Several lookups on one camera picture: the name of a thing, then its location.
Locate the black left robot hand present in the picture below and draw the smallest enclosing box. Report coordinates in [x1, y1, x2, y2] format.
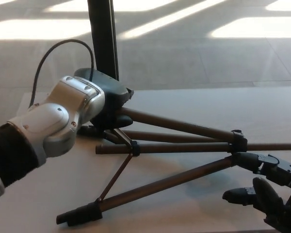
[74, 67, 134, 133]

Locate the bronze tripod with black fittings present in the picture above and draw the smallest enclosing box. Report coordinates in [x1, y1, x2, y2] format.
[56, 106, 291, 226]

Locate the black vertical pillar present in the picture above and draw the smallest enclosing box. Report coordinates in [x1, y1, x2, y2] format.
[87, 0, 120, 81]

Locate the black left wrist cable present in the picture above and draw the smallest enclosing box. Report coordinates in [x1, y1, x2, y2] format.
[29, 38, 96, 108]

